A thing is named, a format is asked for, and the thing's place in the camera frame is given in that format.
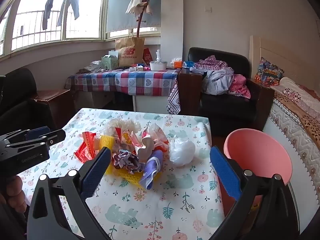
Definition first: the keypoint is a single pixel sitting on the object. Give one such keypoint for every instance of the window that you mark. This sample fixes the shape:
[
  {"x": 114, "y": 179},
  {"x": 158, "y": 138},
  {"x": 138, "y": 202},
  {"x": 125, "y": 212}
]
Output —
[{"x": 90, "y": 12}]

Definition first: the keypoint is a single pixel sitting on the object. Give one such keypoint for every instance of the black leather armchair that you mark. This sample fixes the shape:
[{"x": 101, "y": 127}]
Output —
[{"x": 225, "y": 115}]

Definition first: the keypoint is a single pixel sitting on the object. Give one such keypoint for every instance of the red plastic wrapper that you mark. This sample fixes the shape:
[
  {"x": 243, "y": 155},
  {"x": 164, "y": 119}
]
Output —
[{"x": 86, "y": 147}]

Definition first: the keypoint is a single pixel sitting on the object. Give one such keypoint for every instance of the brown leaf blanket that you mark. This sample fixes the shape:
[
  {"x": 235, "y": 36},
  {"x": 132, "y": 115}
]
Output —
[{"x": 310, "y": 127}]

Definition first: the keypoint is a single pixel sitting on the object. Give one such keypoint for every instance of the white cabinet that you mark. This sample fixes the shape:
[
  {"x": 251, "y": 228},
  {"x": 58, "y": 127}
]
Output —
[{"x": 152, "y": 103}]

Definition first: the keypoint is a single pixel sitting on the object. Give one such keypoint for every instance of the clear plastic bag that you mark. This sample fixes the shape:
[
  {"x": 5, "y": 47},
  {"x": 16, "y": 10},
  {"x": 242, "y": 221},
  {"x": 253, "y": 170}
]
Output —
[{"x": 93, "y": 66}]

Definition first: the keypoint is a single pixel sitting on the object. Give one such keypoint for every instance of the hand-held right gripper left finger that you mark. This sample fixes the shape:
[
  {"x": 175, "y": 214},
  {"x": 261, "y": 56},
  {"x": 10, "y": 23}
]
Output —
[{"x": 96, "y": 172}]

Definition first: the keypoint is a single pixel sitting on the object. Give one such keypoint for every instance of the dark wooden side cabinet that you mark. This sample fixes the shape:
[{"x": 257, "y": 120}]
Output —
[{"x": 190, "y": 92}]

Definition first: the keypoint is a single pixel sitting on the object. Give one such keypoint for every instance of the small white box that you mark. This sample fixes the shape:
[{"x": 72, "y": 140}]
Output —
[{"x": 133, "y": 69}]

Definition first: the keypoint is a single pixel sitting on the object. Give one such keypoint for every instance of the pink plastic bucket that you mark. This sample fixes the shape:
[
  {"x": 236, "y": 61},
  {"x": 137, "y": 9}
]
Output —
[{"x": 257, "y": 152}]

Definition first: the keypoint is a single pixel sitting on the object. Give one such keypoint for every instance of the green box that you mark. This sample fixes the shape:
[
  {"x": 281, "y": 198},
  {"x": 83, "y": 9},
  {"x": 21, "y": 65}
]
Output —
[{"x": 110, "y": 61}]

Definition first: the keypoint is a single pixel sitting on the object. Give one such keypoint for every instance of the purple wrapper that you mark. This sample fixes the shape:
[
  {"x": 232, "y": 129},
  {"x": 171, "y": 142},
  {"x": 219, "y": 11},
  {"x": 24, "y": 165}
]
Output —
[{"x": 126, "y": 161}]

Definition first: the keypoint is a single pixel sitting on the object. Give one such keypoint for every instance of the brown paper bag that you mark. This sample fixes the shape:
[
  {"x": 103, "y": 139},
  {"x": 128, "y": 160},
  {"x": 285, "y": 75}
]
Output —
[{"x": 130, "y": 47}]

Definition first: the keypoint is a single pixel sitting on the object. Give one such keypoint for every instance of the blue hanging garment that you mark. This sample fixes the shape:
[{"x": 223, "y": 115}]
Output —
[{"x": 73, "y": 2}]

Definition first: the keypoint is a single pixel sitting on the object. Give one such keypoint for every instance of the orange tissue box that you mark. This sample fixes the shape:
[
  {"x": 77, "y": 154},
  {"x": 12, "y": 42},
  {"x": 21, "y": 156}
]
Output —
[{"x": 177, "y": 63}]

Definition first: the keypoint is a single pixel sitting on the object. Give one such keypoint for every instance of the wooden coat rack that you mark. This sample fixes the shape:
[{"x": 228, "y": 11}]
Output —
[{"x": 140, "y": 25}]

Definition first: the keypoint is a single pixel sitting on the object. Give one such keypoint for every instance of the beige red-edged wrapper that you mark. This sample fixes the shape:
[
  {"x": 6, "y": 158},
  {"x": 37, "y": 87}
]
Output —
[{"x": 145, "y": 152}]

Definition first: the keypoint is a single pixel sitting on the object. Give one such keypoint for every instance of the brown wooden table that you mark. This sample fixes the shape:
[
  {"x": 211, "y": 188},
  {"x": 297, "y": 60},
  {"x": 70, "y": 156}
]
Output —
[{"x": 55, "y": 105}]

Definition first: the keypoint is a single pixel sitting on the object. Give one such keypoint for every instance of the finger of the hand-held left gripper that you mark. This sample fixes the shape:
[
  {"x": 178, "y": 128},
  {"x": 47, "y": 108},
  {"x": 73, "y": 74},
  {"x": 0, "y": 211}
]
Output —
[
  {"x": 57, "y": 136},
  {"x": 38, "y": 132}
]

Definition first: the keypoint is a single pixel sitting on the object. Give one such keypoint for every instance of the blue packet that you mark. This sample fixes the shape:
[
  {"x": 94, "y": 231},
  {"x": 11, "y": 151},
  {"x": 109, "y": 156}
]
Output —
[{"x": 188, "y": 64}]

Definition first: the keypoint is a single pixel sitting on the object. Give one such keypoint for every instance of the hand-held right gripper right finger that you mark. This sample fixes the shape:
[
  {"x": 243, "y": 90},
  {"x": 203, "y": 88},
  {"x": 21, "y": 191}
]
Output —
[{"x": 225, "y": 175}]

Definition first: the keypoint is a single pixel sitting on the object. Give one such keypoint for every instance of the purple checkered shirt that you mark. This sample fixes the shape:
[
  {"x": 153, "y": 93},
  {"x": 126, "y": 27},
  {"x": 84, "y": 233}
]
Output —
[{"x": 212, "y": 63}]

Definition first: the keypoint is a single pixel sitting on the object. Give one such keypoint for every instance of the pink floral quilt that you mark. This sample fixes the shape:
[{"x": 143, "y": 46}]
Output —
[{"x": 297, "y": 95}]

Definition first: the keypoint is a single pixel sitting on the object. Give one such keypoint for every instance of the red box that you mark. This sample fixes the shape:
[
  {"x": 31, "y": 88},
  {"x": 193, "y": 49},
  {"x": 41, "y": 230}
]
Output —
[{"x": 147, "y": 55}]

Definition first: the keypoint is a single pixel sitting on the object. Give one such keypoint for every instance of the floral tablecloth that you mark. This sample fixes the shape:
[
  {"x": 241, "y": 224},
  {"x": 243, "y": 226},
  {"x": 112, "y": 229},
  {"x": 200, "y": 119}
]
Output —
[{"x": 155, "y": 205}]

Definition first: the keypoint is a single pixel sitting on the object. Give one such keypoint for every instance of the red and white snack packet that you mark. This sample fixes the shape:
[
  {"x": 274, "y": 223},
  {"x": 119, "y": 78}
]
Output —
[{"x": 126, "y": 137}]

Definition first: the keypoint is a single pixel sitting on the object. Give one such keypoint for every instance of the pink dotted garment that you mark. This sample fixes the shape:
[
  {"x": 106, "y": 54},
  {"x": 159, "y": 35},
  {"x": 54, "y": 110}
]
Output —
[{"x": 240, "y": 86}]

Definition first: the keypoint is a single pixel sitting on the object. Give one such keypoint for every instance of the colourful cartoon pillow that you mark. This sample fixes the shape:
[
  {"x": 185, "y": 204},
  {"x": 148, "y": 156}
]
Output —
[{"x": 268, "y": 72}]

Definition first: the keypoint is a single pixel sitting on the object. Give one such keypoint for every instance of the white round tub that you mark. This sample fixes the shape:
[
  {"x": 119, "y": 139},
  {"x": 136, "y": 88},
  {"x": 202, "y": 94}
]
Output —
[{"x": 158, "y": 66}]

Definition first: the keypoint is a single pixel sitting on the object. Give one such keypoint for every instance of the cream hanging garment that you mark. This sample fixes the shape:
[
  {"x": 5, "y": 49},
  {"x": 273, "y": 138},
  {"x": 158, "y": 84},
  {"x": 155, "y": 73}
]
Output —
[{"x": 135, "y": 5}]

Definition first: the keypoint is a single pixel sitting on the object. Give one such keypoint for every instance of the checkered tablecloth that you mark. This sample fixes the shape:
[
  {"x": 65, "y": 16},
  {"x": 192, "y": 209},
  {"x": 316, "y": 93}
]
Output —
[{"x": 140, "y": 82}]

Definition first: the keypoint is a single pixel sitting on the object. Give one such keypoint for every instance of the purple patterned cloth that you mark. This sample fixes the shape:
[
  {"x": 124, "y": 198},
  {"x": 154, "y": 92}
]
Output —
[{"x": 174, "y": 100}]

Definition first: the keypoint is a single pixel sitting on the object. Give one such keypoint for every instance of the purple face mask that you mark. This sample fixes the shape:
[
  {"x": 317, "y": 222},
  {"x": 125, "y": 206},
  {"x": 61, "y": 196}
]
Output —
[{"x": 150, "y": 172}]

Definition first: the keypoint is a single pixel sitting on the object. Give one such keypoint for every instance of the grey white garment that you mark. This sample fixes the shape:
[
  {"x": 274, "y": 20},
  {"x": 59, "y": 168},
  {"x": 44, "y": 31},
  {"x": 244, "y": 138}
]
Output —
[{"x": 217, "y": 82}]

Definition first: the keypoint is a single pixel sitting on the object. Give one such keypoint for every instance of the clear bag with red print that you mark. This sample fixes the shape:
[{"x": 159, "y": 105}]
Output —
[{"x": 155, "y": 135}]

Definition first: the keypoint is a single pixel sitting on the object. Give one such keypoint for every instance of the white wall switch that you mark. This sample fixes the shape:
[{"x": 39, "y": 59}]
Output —
[{"x": 208, "y": 9}]

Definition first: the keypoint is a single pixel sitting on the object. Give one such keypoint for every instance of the person's left hand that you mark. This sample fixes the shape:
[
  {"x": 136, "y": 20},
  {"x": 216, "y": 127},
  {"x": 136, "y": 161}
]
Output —
[{"x": 15, "y": 195}]

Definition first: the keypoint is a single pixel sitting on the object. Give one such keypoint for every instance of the dark hanging garment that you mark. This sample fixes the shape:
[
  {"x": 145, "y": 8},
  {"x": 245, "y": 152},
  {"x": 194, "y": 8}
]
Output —
[{"x": 48, "y": 5}]

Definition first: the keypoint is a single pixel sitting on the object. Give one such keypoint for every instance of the grey window blind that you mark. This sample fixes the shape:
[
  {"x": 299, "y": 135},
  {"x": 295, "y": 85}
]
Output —
[{"x": 117, "y": 10}]

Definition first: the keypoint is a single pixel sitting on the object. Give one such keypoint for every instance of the white plastic bag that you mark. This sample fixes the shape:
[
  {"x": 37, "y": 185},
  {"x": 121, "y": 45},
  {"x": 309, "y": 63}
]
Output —
[{"x": 181, "y": 151}]

